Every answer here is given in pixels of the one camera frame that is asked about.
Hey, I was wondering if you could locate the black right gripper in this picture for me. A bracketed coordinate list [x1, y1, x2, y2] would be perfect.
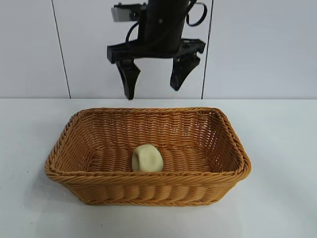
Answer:
[106, 0, 206, 101]

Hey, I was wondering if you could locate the thin black camera cable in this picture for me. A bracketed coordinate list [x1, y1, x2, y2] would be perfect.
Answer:
[125, 22, 140, 48]

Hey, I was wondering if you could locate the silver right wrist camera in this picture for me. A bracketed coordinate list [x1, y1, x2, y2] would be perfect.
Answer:
[110, 2, 141, 23]

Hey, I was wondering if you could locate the black looped cable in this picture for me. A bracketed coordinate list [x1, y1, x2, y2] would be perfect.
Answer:
[185, 2, 208, 27]

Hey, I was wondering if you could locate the pale yellow egg yolk pastry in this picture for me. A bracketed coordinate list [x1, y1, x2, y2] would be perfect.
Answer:
[131, 144, 164, 172]

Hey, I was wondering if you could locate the brown woven wicker basket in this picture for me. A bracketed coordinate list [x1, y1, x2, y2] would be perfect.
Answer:
[44, 106, 253, 206]

